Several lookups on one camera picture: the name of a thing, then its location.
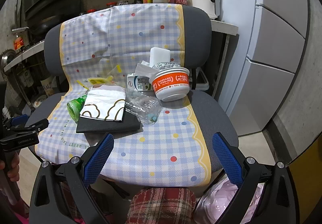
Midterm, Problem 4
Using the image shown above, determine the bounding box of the black wok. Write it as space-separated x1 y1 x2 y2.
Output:
32 14 64 36

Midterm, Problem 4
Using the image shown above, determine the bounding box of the crushed clear plastic bottle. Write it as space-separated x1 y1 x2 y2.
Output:
124 88 163 125

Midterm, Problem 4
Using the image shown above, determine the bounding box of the stove counter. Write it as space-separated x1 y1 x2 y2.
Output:
2 40 46 73

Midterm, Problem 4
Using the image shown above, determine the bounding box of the orange paper bowl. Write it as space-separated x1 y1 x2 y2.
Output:
149 68 191 102

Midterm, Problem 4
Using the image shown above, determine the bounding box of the white foam block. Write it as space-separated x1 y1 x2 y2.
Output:
150 47 171 68

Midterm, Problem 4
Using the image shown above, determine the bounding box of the white milk carton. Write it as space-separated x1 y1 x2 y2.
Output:
126 72 154 93

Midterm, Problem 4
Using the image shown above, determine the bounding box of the white refrigerator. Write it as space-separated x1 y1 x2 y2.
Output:
214 0 312 137

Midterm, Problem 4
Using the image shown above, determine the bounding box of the grey office chair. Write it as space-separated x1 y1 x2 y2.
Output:
25 4 239 187

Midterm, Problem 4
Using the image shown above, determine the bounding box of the checked dotted cloth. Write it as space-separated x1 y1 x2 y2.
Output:
35 3 215 187

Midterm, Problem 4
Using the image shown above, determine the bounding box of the black flat pad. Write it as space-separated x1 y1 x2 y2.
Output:
76 113 141 134

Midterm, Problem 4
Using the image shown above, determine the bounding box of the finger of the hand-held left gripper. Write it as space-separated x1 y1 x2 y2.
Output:
10 114 29 126
5 118 49 135

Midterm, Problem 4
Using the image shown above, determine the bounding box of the green plastic bottle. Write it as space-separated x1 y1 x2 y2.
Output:
67 89 90 123

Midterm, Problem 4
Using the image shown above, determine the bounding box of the white gold-printed paper bag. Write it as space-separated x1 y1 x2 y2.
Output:
80 85 126 122

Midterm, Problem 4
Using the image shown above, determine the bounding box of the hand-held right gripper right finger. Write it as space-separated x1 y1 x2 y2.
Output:
212 132 286 188

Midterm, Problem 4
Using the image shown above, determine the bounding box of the yellow plastic wrapper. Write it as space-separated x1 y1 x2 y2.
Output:
77 76 114 88

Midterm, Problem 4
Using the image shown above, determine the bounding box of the kitchen counter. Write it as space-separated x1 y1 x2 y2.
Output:
210 19 238 36

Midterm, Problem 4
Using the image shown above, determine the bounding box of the person's left hand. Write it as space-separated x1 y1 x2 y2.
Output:
0 151 21 185

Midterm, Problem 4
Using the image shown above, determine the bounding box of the foil container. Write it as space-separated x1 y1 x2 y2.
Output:
152 61 183 72

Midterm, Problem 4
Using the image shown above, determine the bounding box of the clear bag with yellow strip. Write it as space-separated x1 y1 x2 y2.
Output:
110 64 124 77

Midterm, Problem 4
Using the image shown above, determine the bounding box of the pink trash bag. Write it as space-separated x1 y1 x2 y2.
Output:
195 177 265 224

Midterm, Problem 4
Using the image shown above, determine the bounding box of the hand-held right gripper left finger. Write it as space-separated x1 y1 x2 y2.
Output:
41 133 115 188

